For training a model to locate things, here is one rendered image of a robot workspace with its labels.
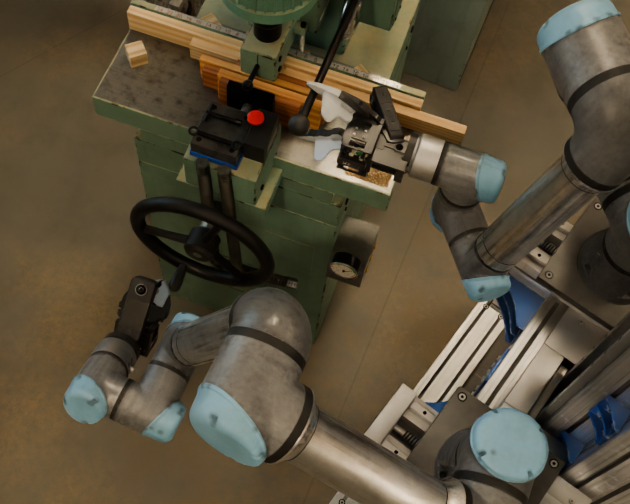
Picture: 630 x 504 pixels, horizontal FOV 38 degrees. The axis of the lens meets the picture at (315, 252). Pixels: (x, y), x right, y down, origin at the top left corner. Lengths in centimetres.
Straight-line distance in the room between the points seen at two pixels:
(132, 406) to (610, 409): 77
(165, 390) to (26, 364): 103
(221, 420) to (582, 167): 59
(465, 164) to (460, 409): 44
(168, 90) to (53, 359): 100
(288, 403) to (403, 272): 147
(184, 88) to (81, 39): 129
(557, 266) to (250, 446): 83
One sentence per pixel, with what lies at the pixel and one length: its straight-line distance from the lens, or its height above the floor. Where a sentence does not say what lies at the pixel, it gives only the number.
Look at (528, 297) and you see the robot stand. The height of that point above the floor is 68.
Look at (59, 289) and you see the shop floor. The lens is 262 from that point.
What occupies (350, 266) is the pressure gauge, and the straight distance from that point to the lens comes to 185.
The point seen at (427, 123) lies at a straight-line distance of 174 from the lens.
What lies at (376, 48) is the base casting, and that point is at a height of 80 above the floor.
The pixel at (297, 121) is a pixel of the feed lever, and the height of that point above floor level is 116.
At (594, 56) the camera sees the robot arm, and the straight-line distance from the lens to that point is 129.
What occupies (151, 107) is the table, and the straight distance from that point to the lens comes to 178.
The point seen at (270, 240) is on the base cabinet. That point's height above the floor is 56.
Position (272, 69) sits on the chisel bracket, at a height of 100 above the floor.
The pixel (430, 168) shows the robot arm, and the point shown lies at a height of 111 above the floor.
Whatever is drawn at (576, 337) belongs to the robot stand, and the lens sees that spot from 185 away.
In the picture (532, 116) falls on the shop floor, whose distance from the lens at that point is 299.
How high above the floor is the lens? 236
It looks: 64 degrees down
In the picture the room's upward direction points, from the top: 9 degrees clockwise
